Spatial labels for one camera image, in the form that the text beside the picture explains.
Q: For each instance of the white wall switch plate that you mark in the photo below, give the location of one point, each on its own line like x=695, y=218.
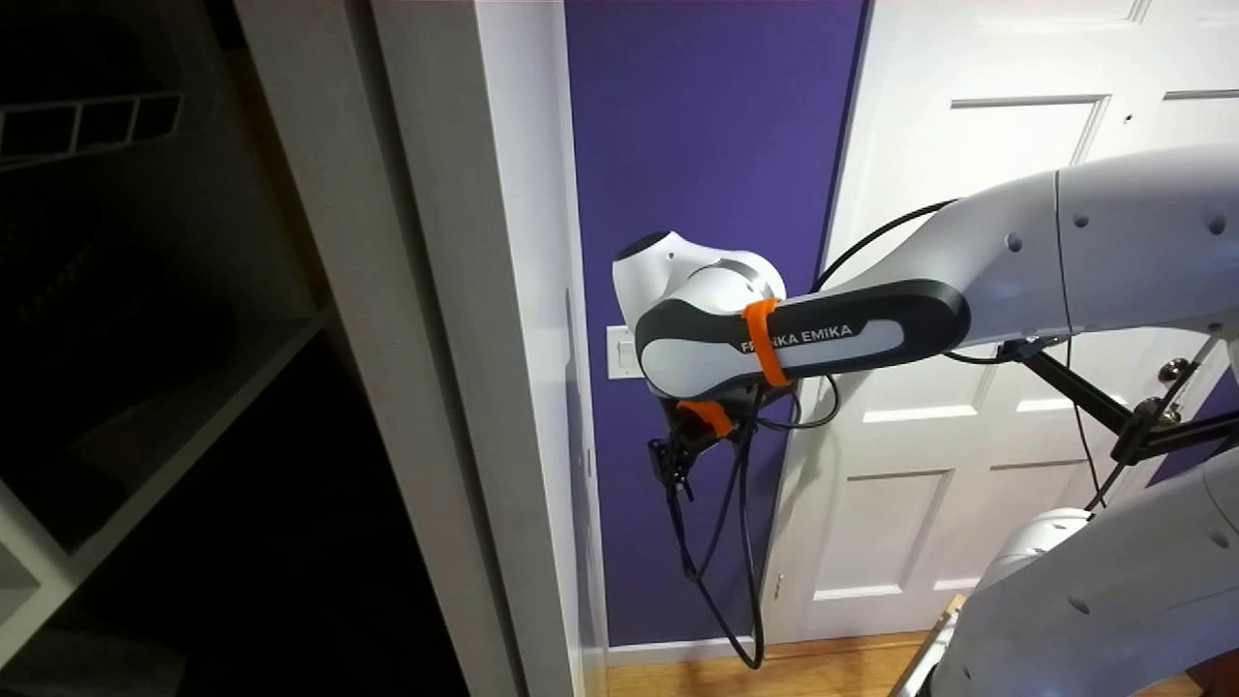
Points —
x=620, y=355

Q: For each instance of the white baseboard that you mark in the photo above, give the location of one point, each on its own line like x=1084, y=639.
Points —
x=673, y=648

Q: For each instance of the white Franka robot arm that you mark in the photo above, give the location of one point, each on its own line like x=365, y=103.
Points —
x=1137, y=235

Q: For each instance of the white panelled door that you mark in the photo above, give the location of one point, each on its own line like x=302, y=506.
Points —
x=932, y=490

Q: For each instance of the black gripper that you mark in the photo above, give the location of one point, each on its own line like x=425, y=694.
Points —
x=675, y=461

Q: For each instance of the black camera mount rod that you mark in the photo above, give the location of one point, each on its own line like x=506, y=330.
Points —
x=1099, y=405

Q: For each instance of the dark grid patterned closet item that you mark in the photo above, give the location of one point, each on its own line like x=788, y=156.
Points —
x=92, y=124

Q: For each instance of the white closet door frame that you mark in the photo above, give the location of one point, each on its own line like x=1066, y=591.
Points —
x=449, y=323

